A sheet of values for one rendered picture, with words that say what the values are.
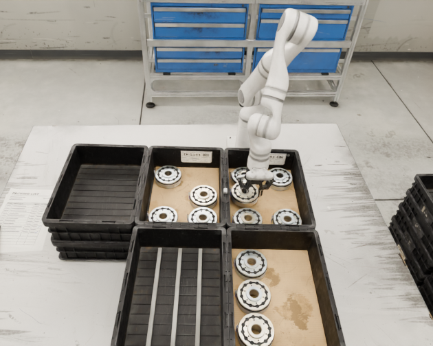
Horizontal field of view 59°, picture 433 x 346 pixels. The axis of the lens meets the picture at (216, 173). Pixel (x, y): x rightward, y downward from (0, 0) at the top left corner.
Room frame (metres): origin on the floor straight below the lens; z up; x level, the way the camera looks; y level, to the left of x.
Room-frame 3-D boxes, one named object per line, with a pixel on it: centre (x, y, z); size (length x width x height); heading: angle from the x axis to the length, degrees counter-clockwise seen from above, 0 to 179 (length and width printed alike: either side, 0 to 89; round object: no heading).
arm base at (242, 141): (1.35, -0.13, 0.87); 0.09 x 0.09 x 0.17; 0
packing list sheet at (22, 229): (0.94, 0.76, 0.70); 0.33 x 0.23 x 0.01; 6
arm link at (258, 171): (0.96, -0.14, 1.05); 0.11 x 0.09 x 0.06; 3
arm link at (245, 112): (1.35, -0.13, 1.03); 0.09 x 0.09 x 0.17; 26
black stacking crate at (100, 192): (0.95, 0.42, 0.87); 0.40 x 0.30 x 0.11; 2
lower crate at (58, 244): (0.95, 0.42, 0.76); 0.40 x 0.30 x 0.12; 2
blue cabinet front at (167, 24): (2.84, 0.19, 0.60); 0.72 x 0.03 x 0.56; 96
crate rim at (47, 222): (0.95, 0.42, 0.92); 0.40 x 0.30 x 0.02; 2
